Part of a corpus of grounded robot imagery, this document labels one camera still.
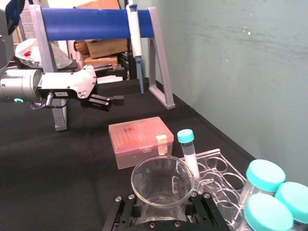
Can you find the clear glass beaker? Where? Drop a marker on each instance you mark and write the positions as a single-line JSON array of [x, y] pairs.
[[154, 190]]

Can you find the grey stand with blue bar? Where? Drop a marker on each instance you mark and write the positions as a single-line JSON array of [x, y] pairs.
[[91, 22]]

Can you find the clear jar with teal lid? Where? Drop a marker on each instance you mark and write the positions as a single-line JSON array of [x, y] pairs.
[[264, 175], [267, 214], [296, 199]]

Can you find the black shelf frame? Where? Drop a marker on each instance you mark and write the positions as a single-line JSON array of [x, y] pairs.
[[127, 65]]

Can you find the beige tape strip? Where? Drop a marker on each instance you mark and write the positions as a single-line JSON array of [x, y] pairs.
[[162, 143]]

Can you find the teal-capped centrifuge tube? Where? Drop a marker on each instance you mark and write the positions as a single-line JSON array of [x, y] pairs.
[[190, 154]]

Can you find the clear acrylic tube rack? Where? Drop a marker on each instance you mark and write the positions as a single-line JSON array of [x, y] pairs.
[[223, 183]]

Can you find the white and blue pipette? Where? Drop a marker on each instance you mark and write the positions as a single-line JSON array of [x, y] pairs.
[[134, 41]]

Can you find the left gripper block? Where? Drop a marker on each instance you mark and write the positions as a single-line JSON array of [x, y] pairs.
[[69, 84]]

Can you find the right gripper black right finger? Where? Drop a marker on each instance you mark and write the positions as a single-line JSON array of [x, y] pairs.
[[207, 214]]

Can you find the black table cloth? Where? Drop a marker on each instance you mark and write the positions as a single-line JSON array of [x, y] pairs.
[[48, 168]]

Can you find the white printed carton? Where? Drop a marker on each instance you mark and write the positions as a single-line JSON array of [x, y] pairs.
[[27, 26]]

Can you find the pink translucent pipette tip box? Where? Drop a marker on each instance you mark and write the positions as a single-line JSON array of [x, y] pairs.
[[134, 144]]

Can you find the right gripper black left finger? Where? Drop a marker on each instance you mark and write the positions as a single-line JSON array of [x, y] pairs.
[[120, 216]]

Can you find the flat brown cardboard box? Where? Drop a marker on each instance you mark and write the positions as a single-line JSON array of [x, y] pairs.
[[101, 62]]

